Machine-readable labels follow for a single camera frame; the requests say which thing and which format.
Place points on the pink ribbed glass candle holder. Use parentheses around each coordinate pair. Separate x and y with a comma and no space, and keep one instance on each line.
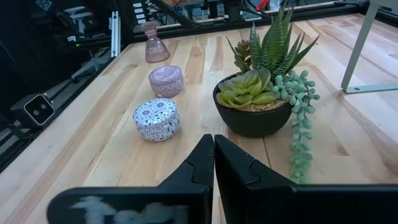
(155,49)

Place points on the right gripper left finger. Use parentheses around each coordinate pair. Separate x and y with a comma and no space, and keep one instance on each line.
(202,165)

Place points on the black cube camera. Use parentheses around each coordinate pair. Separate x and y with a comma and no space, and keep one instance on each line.
(38,110)

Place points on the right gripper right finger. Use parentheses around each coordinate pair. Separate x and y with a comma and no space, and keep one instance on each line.
(242,189)

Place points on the succulent plant in black pot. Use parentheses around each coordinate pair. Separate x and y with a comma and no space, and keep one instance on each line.
(253,123)

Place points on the white leaf-patterned candle tin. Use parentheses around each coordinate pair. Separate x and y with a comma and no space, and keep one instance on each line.
(157,121)

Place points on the pale green perforated metal shelf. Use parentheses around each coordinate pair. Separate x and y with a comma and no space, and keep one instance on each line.
(357,46)

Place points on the pink patterned candle tin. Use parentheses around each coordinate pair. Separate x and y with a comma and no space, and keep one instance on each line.
(166,82)

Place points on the silver aluminium bar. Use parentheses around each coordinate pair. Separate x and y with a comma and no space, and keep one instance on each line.
(115,34)

